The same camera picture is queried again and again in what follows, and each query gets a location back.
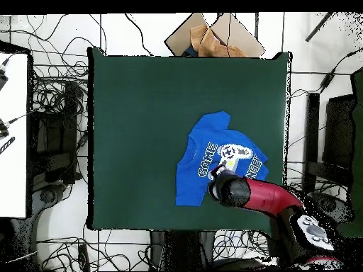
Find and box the blue printed T-shirt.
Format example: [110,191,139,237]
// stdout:
[174,110,269,207]

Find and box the dark green table cloth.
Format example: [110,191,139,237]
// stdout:
[86,46,293,236]
[334,67,363,239]

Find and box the dark blue cloth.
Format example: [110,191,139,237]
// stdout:
[181,45,200,57]

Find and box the tan cloth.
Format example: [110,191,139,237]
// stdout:
[189,24,250,58]

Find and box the brown cardboard box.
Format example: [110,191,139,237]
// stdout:
[164,12,266,59]

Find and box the black power adapter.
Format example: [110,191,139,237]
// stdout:
[319,70,336,93]

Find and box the black power strip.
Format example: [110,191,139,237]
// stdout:
[77,243,91,272]

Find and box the black rod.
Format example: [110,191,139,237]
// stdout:
[305,11,337,43]

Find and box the black ribbed strip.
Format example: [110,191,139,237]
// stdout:
[0,136,16,156]

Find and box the black device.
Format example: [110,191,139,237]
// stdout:
[0,118,11,140]
[0,67,9,92]

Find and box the blue black cable tangle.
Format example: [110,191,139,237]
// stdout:
[213,229,270,261]

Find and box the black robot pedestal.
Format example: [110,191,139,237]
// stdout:
[149,229,217,271]

